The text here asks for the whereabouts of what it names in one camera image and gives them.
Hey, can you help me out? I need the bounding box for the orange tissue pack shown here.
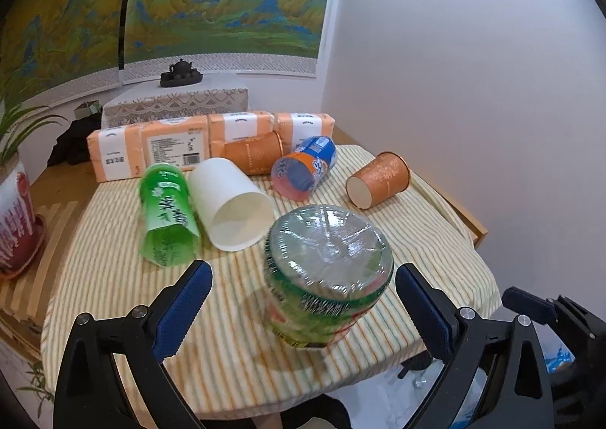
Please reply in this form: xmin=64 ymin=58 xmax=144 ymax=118
xmin=86 ymin=124 xmax=145 ymax=183
xmin=140 ymin=116 xmax=211 ymax=171
xmin=275 ymin=111 xmax=336 ymax=150
xmin=208 ymin=111 xmax=275 ymax=157

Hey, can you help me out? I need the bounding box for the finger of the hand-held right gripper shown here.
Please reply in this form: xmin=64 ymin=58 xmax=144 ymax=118
xmin=502 ymin=287 xmax=558 ymax=325

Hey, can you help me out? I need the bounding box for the black teapot set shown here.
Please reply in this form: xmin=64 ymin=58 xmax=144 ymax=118
xmin=159 ymin=58 xmax=205 ymax=88

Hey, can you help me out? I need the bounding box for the green plastic cup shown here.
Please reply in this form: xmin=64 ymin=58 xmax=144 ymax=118
xmin=138 ymin=163 xmax=200 ymax=268

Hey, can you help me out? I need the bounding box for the black cloth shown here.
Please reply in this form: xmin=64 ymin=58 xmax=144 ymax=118
xmin=47 ymin=117 xmax=105 ymax=168

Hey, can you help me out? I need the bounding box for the potted plant in red-white pot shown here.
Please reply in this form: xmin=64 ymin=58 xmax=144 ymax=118
xmin=0 ymin=95 xmax=71 ymax=281

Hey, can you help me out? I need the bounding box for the orange paper cup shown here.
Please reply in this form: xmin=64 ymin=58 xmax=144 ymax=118
xmin=345 ymin=152 xmax=411 ymax=209
xmin=222 ymin=130 xmax=285 ymax=177

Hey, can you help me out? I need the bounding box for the white paper cup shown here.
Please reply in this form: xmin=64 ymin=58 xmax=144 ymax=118
xmin=188 ymin=157 xmax=276 ymax=252

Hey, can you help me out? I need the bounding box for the green plastic-wrapped noodle cup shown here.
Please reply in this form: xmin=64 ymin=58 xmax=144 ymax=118
xmin=263 ymin=204 xmax=395 ymax=351

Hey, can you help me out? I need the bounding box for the small grey folded object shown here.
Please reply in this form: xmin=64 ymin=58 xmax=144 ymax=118
xmin=73 ymin=100 xmax=102 ymax=120

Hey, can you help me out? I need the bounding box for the striped tablecloth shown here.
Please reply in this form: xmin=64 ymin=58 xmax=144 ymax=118
xmin=40 ymin=144 xmax=503 ymax=421

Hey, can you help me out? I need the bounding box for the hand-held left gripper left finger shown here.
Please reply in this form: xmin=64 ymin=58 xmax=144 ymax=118
xmin=54 ymin=260 xmax=214 ymax=429

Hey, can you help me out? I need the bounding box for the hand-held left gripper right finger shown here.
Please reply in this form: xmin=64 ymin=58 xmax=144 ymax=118
xmin=395 ymin=262 xmax=552 ymax=429

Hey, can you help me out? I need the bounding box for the landscape wall painting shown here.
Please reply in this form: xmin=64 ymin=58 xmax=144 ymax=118
xmin=0 ymin=0 xmax=338 ymax=108

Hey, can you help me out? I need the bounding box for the patterned fabric box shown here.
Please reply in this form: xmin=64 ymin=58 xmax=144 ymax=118
xmin=102 ymin=85 xmax=251 ymax=129

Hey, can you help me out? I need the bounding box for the blue and orange plastic cup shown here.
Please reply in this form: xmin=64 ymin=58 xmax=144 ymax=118
xmin=271 ymin=136 xmax=337 ymax=200

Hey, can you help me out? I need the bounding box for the blue and white plastic bag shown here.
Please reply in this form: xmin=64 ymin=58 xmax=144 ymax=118
xmin=544 ymin=343 xmax=577 ymax=374

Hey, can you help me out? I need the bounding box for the wooden table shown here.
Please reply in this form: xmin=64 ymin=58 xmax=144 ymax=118
xmin=0 ymin=145 xmax=488 ymax=335

